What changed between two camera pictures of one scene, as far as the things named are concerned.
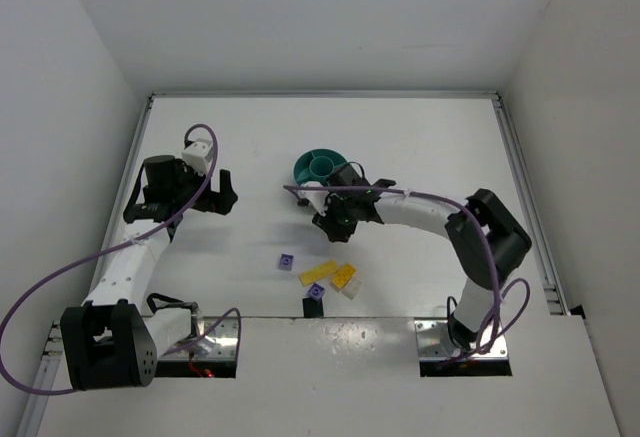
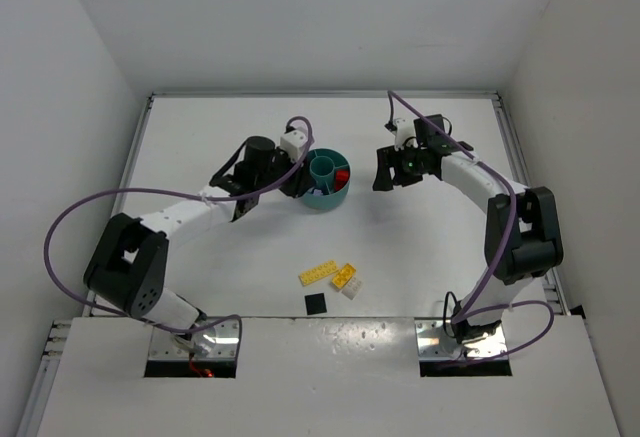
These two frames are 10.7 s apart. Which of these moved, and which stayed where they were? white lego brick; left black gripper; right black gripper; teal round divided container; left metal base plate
Moved: left black gripper; right black gripper
Stayed: left metal base plate; teal round divided container; white lego brick
